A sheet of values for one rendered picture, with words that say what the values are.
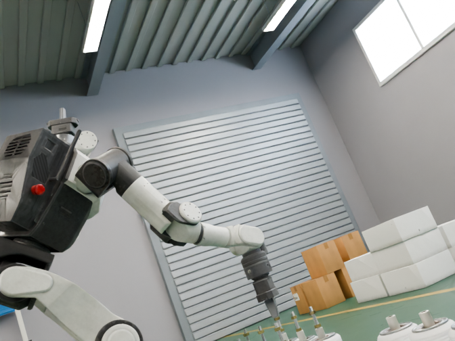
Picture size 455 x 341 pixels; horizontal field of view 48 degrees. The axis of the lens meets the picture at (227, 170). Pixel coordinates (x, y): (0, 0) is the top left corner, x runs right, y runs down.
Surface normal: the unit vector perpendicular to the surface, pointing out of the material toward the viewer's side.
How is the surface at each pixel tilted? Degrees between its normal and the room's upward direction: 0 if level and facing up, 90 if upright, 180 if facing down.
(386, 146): 90
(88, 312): 90
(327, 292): 90
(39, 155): 110
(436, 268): 90
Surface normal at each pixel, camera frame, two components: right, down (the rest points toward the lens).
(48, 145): 0.80, -0.07
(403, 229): 0.37, -0.36
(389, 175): -0.86, 0.22
